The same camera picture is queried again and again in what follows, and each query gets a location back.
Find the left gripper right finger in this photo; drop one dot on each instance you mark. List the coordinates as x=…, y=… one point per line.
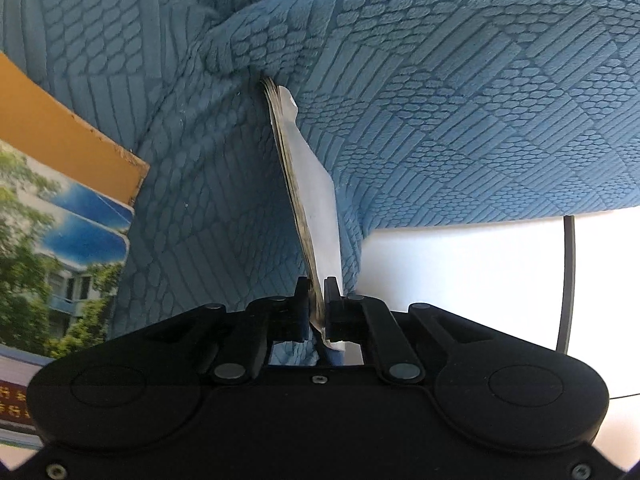
x=368, y=322

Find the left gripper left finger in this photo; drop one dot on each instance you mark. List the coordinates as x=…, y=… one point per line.
x=244, y=339

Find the white booklet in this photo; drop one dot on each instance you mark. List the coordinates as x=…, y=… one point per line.
x=311, y=192

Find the photo cover booklet back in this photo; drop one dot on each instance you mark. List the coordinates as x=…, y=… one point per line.
x=63, y=247

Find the purple cover book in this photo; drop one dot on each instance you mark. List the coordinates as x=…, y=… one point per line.
x=44, y=129

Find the blue textured sofa cover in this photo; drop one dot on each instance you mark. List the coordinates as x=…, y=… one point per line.
x=424, y=112

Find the black curved metal rail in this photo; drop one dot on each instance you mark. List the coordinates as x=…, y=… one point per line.
x=568, y=291

